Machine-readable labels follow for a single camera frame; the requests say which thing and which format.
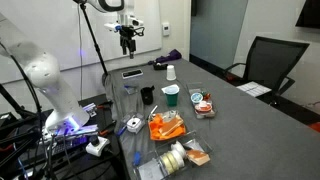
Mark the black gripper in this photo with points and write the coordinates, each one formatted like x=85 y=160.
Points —
x=127 y=34

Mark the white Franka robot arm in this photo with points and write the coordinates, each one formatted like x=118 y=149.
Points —
x=45 y=75

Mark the small clear plastic container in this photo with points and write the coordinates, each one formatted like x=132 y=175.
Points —
x=131 y=90

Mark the large clear plastic container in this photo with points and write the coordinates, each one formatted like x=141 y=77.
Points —
x=203 y=141

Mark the black tripod pole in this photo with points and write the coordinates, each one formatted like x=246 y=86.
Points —
x=95 y=43

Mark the black tape dispenser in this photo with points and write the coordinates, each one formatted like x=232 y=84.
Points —
x=160 y=66

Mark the purple cloth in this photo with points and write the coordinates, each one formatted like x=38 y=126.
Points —
x=170 y=55

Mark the white paper cup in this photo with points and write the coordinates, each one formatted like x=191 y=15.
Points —
x=171 y=73

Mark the black mug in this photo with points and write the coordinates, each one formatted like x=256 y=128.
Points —
x=147 y=96

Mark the white lid with clear cover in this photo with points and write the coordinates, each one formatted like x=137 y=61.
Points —
x=170 y=89

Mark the green plastic cup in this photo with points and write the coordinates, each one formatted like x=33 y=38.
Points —
x=172 y=100

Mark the silver pen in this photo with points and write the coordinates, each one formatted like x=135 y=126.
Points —
x=152 y=112

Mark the clear box with white device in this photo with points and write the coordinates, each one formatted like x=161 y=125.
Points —
x=126 y=117

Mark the white tape device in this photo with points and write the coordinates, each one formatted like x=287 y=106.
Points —
x=134 y=124

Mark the orange tray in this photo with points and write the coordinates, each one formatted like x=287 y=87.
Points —
x=155 y=128

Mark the blue lidded small tub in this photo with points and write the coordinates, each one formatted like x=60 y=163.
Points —
x=196 y=97

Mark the tan wooden block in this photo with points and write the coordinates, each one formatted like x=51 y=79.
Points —
x=170 y=126

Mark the dark teal door panel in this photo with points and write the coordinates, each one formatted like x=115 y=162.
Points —
x=216 y=30

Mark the small orange object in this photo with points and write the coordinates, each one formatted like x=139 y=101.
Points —
x=207 y=96

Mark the red and white round item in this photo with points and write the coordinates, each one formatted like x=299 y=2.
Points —
x=203 y=107

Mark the white emergency stop box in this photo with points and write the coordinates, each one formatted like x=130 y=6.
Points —
x=96 y=146

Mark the clear tray with small items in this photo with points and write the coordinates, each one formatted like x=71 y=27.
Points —
x=213 y=111

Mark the blue clip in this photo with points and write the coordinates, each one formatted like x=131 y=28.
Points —
x=136 y=159

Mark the white tape roll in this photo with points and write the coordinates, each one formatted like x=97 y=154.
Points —
x=180 y=151

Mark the yellowish tape roll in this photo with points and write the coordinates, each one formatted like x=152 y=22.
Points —
x=167 y=162

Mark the grey sheet pad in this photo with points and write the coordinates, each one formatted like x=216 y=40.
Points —
x=150 y=170

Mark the black robot cart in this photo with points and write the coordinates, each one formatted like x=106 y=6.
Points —
x=80 y=163

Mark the white paper sheet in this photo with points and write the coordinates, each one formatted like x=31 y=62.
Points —
x=254 y=89

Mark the black mesh office chair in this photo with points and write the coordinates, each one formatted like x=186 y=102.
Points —
x=270 y=60

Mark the grey tablecloth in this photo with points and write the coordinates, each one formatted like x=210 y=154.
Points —
x=253 y=140

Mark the orange floor object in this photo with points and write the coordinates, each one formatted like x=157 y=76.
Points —
x=315 y=127

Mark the white wall thermostat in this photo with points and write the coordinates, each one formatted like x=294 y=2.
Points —
x=166 y=29

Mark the wall whiteboard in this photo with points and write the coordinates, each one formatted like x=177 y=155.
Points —
x=66 y=33

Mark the black wall screen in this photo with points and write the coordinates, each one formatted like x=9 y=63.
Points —
x=309 y=13

